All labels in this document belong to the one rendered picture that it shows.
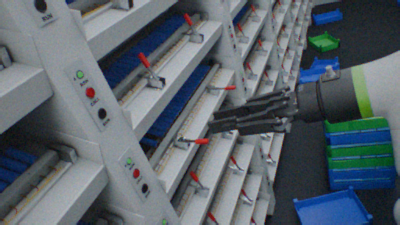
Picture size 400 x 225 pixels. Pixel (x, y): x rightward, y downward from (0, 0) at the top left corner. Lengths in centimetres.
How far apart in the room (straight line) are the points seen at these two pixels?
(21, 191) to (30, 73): 18
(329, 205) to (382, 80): 124
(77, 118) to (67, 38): 12
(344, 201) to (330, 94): 123
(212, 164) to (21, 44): 70
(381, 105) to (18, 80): 53
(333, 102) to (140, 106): 38
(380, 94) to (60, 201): 52
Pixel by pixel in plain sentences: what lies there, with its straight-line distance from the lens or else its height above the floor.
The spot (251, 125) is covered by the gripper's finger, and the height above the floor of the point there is 101.
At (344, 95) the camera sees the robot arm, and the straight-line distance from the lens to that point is 53.
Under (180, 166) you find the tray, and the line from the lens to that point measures 75.
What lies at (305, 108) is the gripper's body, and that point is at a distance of 55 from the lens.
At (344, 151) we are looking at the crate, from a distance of 159.
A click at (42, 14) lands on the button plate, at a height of 131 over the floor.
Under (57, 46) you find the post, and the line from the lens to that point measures 49.
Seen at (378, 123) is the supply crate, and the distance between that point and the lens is 151.
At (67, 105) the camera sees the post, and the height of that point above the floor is 119.
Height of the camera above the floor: 134
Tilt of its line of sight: 31 degrees down
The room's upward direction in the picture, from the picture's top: 20 degrees counter-clockwise
